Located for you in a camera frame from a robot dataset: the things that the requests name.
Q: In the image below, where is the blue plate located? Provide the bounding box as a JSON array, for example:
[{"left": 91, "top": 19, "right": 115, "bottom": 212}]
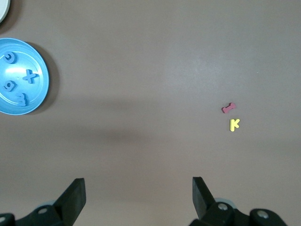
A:
[{"left": 0, "top": 38, "right": 50, "bottom": 116}]

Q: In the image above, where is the blue foam letter C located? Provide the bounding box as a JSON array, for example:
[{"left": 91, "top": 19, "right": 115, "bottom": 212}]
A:
[{"left": 3, "top": 52, "right": 18, "bottom": 65}]

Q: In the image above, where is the blue foam letter X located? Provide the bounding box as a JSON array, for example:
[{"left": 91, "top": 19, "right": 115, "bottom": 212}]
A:
[{"left": 22, "top": 69, "right": 39, "bottom": 84}]

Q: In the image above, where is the yellow foam letter K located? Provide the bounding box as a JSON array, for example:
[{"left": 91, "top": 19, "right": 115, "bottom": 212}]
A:
[{"left": 229, "top": 118, "right": 240, "bottom": 132}]

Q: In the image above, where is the blue foam number 6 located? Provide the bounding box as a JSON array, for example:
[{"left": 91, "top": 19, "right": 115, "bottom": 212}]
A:
[{"left": 2, "top": 80, "right": 17, "bottom": 92}]

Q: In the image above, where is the blue foam letter E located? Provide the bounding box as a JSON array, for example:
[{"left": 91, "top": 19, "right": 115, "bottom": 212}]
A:
[{"left": 16, "top": 92, "right": 29, "bottom": 107}]

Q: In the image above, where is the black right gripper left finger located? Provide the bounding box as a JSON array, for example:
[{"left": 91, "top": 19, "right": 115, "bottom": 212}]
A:
[{"left": 0, "top": 178, "right": 87, "bottom": 226}]

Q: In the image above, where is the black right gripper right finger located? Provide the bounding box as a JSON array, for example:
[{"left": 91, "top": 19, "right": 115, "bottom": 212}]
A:
[{"left": 190, "top": 176, "right": 288, "bottom": 226}]

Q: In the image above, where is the red foam letter I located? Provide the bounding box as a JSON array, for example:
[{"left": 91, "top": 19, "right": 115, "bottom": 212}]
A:
[{"left": 221, "top": 102, "right": 237, "bottom": 114}]

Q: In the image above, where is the beige plate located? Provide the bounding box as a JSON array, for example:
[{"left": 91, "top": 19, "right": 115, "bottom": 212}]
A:
[{"left": 0, "top": 0, "right": 11, "bottom": 24}]

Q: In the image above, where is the brown table cover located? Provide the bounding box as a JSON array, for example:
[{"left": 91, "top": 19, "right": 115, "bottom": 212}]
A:
[{"left": 0, "top": 0, "right": 301, "bottom": 226}]

